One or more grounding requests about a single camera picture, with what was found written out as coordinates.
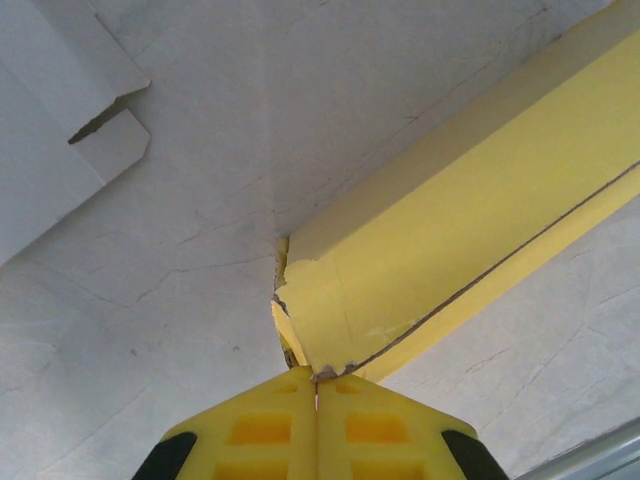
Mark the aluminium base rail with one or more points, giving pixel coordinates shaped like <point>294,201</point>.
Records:
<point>600,460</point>

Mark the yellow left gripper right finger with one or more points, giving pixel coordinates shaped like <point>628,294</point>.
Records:
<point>330,435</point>

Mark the white paper box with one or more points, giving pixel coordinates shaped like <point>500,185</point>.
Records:
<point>45,150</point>

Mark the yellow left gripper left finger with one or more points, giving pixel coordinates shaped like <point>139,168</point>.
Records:
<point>300,425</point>

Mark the yellow paper box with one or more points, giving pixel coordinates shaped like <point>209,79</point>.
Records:
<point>450,225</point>

